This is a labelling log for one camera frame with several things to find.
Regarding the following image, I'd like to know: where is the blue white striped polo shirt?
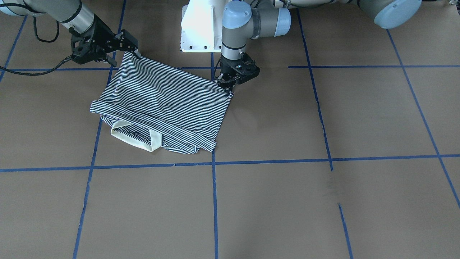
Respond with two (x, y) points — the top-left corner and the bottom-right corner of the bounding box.
(90, 53), (233, 154)

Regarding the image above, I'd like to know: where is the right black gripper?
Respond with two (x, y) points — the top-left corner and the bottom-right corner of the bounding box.
(70, 16), (141, 67)

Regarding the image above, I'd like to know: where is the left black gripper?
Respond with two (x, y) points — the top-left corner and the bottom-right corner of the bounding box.
(215, 54), (260, 96)

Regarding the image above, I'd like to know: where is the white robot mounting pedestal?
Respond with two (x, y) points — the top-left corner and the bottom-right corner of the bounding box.
(180, 0), (227, 53)

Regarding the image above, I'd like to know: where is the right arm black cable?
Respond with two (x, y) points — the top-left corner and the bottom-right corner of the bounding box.
(0, 16), (74, 77)

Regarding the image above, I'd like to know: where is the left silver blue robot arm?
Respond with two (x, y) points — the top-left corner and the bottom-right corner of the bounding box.
(214, 0), (421, 94)

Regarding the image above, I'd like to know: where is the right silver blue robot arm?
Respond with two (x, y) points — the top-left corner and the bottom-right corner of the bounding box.
(1, 0), (141, 66)

